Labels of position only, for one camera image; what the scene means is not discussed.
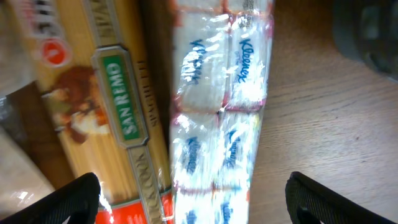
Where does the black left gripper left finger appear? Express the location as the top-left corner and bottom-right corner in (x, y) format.
(1, 172), (101, 224)

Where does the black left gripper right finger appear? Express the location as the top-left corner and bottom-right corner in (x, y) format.
(285, 172), (394, 224)

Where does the beige pouch on left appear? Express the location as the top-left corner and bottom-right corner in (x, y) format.
(1, 1), (54, 219)

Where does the San Remo spaghetti packet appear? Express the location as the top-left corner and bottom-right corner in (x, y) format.
(6, 0), (175, 224)

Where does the Kleenex tissue multipack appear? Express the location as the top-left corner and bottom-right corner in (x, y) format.
(169, 0), (274, 224)

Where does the grey plastic basket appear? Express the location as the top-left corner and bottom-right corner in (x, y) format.
(332, 0), (397, 82)

